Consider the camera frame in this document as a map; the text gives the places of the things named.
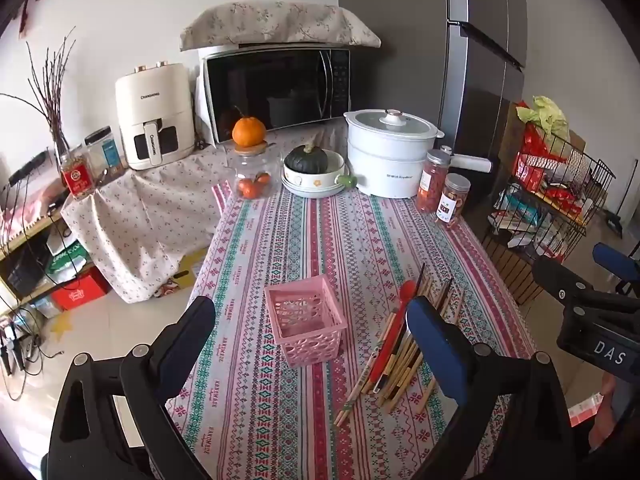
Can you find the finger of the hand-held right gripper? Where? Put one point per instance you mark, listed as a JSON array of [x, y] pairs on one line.
[[560, 285], [617, 262]]

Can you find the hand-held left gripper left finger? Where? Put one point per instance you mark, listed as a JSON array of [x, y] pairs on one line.
[[189, 340]]

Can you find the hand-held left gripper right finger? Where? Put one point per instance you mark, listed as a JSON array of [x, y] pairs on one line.
[[437, 350]]

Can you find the pile of wooden chopsticks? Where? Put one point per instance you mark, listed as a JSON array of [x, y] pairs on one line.
[[400, 375]]

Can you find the red plastic spoon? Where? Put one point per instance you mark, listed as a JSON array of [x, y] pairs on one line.
[[395, 330]]

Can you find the pink plastic basket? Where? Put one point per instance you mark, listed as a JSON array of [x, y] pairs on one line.
[[320, 345]]

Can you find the red white carton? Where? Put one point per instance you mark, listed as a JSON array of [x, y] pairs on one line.
[[586, 408]]

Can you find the yellow cardboard box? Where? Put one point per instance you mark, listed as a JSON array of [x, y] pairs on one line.
[[187, 270]]

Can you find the red box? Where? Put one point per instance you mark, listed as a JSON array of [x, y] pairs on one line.
[[80, 292]]

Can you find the yellow star sticker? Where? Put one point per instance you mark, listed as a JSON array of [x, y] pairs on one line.
[[63, 327]]

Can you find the floral cabinet cloth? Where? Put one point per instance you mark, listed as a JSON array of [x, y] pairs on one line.
[[150, 220]]

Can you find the red snack packets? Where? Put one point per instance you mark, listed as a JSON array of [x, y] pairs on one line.
[[532, 160]]

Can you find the jar of nuts silver lid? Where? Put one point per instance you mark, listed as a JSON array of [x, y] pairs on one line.
[[451, 202]]

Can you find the green plastic bag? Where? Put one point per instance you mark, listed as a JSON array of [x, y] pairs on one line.
[[65, 262]]

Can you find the patterned striped tablecloth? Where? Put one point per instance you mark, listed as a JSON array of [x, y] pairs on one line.
[[300, 240]]

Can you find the small red-orange fruit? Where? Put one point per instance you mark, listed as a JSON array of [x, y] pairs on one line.
[[246, 188], [263, 180]]

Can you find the jar of red berries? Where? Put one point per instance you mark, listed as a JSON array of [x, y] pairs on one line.
[[432, 185]]

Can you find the green leafy cabbage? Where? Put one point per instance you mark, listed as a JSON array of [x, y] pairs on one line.
[[550, 115]]

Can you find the brown cardboard box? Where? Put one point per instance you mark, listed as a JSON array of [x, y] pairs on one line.
[[505, 130]]

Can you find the white electric cooking pot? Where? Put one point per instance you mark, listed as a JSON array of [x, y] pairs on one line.
[[385, 170]]

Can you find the glass jar with wooden lid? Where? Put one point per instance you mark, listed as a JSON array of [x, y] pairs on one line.
[[250, 162]]

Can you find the wooden shelf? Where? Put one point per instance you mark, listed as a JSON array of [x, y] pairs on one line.
[[30, 237]]

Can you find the red label jar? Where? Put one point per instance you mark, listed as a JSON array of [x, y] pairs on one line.
[[76, 180]]

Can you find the blue label jar black lid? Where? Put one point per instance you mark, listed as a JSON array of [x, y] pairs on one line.
[[107, 152]]

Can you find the dark green kabocha squash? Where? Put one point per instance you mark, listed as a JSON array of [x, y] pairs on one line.
[[306, 160]]

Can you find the orange with stem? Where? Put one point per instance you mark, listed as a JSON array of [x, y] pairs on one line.
[[249, 131]]

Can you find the white glass pot lid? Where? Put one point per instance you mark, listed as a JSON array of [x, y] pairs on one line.
[[395, 122]]

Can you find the cream air fryer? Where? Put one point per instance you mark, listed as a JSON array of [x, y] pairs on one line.
[[150, 100]]

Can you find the black white microwave oven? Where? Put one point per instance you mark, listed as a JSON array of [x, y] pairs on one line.
[[270, 95]]

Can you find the dry twig bouquet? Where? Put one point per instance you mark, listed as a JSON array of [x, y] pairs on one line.
[[52, 105]]

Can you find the grey refrigerator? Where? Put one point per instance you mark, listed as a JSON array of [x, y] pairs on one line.
[[400, 35]]

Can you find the floral microwave cover cloth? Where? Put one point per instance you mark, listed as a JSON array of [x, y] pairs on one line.
[[275, 22]]

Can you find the red wall hanging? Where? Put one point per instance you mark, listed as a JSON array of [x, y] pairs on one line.
[[27, 15]]

